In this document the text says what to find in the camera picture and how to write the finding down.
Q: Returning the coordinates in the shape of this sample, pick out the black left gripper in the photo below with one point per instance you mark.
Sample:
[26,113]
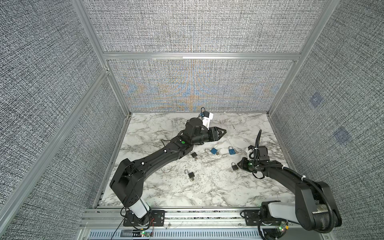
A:
[213,134]

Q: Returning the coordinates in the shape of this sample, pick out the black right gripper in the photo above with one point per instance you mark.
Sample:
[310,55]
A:
[242,164]

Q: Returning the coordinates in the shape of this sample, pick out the black padlock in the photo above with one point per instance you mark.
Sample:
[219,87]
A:
[191,175]
[195,156]
[234,166]

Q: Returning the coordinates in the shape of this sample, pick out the blue padlock with key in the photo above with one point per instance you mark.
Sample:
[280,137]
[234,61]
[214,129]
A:
[232,151]

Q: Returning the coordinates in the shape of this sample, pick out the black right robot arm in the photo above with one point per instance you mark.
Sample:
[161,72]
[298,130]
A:
[314,209]

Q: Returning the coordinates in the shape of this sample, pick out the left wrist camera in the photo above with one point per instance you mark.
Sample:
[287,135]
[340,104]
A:
[206,118]

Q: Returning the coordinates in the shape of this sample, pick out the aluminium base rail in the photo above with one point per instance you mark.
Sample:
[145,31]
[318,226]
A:
[220,217]

